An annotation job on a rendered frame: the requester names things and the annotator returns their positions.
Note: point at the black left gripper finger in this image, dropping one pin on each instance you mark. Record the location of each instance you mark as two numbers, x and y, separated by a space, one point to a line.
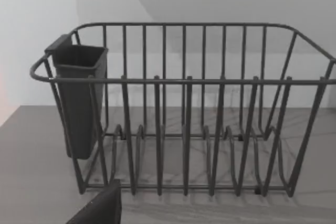
105 208

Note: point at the dark grey cutlery holder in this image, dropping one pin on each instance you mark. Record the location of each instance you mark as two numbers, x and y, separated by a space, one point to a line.
78 98

